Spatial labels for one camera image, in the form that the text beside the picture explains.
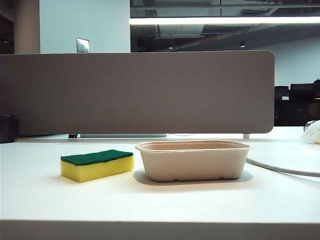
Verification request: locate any grey-brown desk divider panel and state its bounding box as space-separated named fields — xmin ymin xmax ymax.
xmin=0 ymin=49 xmax=275 ymax=138

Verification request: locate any white plastic bag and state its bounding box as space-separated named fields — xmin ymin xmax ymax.
xmin=299 ymin=120 xmax=320 ymax=146

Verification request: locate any grey cable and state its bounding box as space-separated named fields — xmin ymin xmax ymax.
xmin=246 ymin=156 xmax=320 ymax=179

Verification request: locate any long ceiling light strip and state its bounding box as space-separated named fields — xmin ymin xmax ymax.
xmin=129 ymin=16 xmax=320 ymax=26

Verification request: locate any green and yellow cleaning sponge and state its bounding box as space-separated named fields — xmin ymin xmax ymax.
xmin=60 ymin=149 xmax=135 ymax=184

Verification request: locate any black desk container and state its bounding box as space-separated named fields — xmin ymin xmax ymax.
xmin=0 ymin=115 xmax=20 ymax=144

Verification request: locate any metal wall plate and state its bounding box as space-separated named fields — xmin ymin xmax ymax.
xmin=76 ymin=37 xmax=91 ymax=54

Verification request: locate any beige paper lunch box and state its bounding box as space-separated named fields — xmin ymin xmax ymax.
xmin=135 ymin=139 xmax=253 ymax=183

